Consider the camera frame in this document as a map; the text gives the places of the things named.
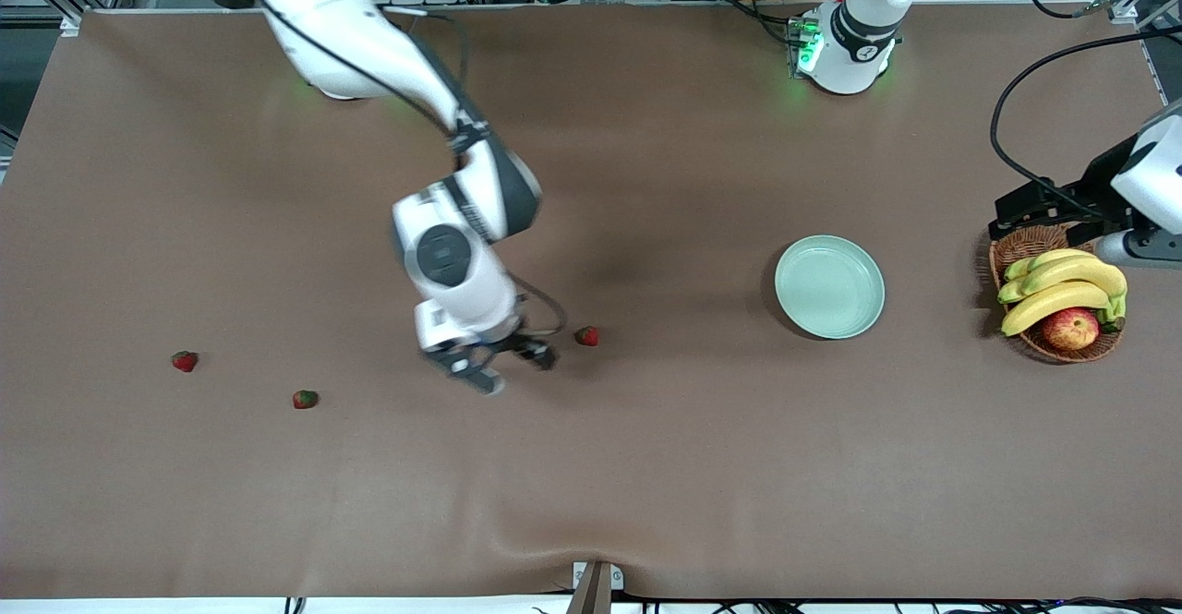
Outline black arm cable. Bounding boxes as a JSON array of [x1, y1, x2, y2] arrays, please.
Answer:
[[235, 0, 568, 336], [990, 25, 1182, 223]]

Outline small yellow-green banana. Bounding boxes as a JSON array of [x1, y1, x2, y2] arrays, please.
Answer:
[[1005, 248, 1095, 283]]

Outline plump yellow banana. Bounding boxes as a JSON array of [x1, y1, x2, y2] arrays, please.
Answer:
[[1001, 282, 1114, 338]]

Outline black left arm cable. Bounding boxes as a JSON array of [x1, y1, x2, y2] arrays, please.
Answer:
[[990, 25, 1182, 223]]

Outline long aluminium frame rail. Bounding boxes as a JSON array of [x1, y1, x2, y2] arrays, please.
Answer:
[[1104, 0, 1182, 144]]

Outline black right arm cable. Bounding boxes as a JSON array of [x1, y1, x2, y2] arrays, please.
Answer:
[[235, 0, 568, 336]]

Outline yellow banana bunch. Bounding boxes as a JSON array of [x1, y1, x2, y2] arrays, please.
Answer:
[[997, 256, 1128, 306]]

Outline pale green round plate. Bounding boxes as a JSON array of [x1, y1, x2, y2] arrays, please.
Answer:
[[774, 235, 887, 341]]

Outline brown table cover mat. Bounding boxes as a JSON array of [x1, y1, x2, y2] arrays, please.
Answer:
[[0, 0, 1182, 601]]

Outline red yellow apple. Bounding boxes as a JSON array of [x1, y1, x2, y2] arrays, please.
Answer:
[[1041, 307, 1102, 351]]

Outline grey metal clamp bracket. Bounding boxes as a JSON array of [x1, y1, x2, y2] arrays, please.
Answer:
[[565, 561, 625, 614]]

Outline brown wicker basket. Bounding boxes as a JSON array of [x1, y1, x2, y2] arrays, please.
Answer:
[[988, 216, 1126, 364]]

